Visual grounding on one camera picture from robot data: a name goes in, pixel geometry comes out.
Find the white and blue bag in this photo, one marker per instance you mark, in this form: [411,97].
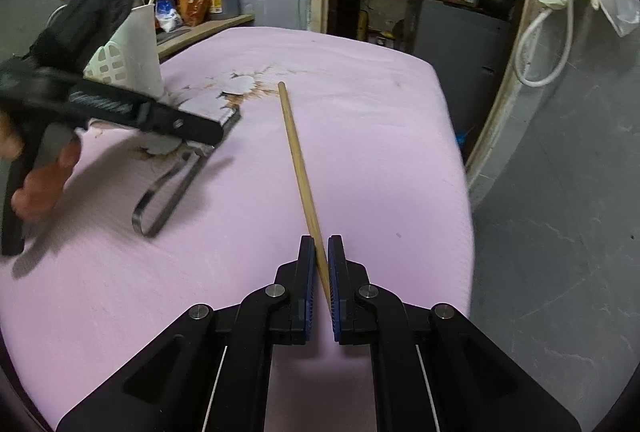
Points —
[169,16]

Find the wooden shelf board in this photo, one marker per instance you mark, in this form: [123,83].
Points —
[210,29]

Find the orange packet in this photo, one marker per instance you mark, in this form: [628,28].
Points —
[200,1]

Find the grey cabinet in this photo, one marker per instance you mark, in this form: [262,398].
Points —
[450,51]

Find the pink floral cloth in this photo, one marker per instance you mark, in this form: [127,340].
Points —
[375,136]

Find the person's left hand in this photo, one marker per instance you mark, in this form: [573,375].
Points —
[50,182]

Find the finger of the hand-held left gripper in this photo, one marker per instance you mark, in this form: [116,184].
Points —
[231,119]
[190,124]

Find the brown wooden chopstick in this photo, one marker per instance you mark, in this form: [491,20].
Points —
[300,171]

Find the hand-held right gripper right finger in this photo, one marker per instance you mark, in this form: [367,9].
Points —
[336,272]

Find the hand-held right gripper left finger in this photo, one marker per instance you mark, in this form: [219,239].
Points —
[306,272]

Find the white plastic utensil holder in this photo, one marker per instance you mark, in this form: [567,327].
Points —
[142,51]

